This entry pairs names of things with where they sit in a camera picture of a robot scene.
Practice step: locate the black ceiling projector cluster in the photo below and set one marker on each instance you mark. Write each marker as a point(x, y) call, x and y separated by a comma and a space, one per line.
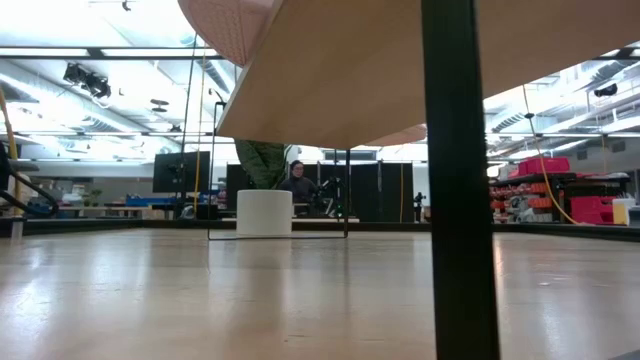
point(87, 81)

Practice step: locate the black ceiling spotlight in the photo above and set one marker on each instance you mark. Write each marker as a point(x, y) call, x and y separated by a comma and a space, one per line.
point(606, 90)

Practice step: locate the white round plant pot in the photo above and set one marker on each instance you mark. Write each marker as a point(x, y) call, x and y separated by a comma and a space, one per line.
point(264, 212)

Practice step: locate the green leafy plant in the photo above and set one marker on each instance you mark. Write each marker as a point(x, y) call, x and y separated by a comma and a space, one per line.
point(260, 162)

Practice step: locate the person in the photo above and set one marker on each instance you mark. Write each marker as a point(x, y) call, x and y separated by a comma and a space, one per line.
point(298, 187)

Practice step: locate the small black tripod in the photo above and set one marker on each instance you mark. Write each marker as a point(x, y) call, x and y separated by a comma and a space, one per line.
point(419, 205)

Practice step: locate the rack with red bins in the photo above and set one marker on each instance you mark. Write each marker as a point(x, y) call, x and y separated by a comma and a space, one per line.
point(590, 205)

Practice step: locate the wooden shelf with black frame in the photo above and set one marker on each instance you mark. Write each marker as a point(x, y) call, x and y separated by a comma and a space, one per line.
point(350, 75)

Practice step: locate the large black display screen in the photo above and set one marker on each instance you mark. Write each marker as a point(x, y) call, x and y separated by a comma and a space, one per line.
point(175, 172)

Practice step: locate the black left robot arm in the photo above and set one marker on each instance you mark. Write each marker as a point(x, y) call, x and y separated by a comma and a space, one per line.
point(3, 165)

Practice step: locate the blue background bench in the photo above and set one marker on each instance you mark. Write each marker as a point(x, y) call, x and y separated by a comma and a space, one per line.
point(145, 200)

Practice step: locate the black aluminium table frame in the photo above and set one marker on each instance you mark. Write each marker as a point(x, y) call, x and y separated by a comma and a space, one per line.
point(550, 231)

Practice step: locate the yellow container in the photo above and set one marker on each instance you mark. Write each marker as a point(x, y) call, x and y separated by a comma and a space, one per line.
point(620, 212)

